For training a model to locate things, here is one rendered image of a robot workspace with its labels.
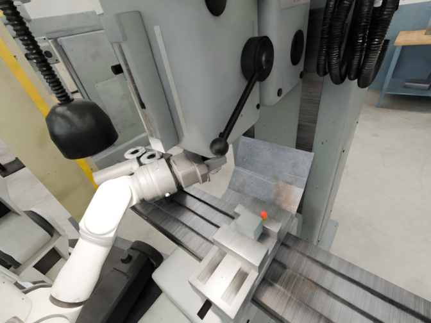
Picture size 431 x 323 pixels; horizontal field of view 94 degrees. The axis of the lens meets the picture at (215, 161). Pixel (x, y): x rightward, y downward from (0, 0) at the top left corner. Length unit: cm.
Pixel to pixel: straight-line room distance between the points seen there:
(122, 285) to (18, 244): 47
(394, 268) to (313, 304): 129
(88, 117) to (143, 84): 10
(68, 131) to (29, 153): 184
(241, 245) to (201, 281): 14
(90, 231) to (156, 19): 37
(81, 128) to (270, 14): 35
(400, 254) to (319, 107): 146
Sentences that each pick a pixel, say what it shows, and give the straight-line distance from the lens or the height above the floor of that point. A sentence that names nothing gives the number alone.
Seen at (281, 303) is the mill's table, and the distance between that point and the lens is 66.
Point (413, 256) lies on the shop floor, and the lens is 203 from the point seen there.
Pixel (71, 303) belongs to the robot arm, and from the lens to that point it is 53.
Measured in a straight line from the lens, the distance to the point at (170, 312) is 91.
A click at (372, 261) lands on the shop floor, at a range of 189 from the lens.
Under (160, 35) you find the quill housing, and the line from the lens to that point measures 33.
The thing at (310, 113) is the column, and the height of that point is 122.
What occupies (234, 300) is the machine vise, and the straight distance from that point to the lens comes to 59.
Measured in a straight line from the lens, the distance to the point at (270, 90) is 47.
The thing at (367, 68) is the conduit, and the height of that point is 141.
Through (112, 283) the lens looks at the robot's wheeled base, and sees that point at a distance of 121.
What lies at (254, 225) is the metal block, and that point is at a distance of 59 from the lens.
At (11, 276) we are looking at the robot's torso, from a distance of 100.
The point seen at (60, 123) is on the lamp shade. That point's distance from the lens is 29.
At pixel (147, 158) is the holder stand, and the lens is 86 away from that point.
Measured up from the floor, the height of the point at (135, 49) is 151.
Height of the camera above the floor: 153
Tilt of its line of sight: 36 degrees down
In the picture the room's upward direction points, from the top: 11 degrees counter-clockwise
